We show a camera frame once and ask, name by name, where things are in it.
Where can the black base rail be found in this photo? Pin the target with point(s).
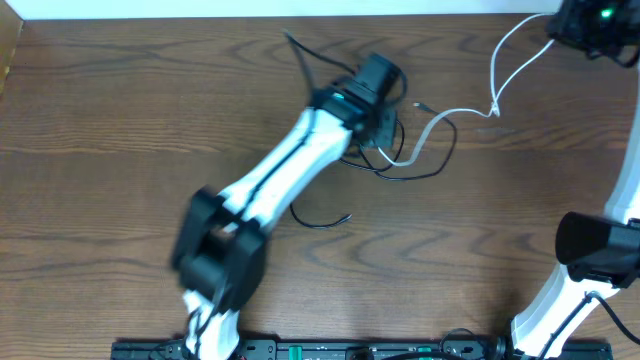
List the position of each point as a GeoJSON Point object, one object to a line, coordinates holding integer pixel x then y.
{"type": "Point", "coordinates": [276, 350]}

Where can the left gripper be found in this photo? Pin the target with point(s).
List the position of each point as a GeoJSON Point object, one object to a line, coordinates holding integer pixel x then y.
{"type": "Point", "coordinates": [389, 139]}

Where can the cardboard panel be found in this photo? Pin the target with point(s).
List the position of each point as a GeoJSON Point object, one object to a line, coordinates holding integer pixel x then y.
{"type": "Point", "coordinates": [10, 31]}

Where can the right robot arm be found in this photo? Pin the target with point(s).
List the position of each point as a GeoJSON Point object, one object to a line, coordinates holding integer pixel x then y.
{"type": "Point", "coordinates": [597, 256]}

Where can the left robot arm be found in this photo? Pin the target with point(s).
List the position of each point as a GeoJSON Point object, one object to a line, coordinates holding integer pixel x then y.
{"type": "Point", "coordinates": [221, 248]}

